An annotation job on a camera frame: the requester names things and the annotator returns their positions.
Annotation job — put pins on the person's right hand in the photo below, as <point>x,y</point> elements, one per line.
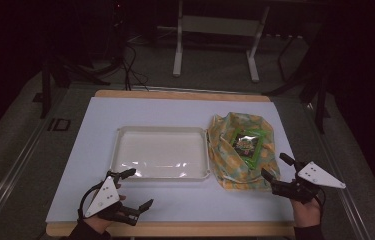
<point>305,213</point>

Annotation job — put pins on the white plastic tray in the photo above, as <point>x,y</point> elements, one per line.
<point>161,156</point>

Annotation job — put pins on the white table mat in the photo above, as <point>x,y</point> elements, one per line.
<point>175,200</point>

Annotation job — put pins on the metal floor rail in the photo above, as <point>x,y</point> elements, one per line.
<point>11,173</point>
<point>341,173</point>

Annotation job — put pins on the black floor socket plate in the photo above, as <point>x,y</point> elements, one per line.
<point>59,124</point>

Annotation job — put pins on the green snack packet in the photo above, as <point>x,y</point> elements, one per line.
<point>249,146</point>

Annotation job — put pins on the black tripod stand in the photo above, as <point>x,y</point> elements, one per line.
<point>75,71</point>

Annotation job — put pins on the white metal stand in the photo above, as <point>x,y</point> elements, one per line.
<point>220,25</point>

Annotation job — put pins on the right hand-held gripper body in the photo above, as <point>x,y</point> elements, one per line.
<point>318,175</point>

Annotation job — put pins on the black metal stand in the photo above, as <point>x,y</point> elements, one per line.
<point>320,100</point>

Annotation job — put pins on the yellow green patterned cloth bag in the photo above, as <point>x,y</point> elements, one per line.
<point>228,163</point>

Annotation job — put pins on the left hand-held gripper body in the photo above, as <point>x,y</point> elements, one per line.
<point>104,196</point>

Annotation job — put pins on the wooden table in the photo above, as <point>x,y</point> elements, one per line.
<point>181,229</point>

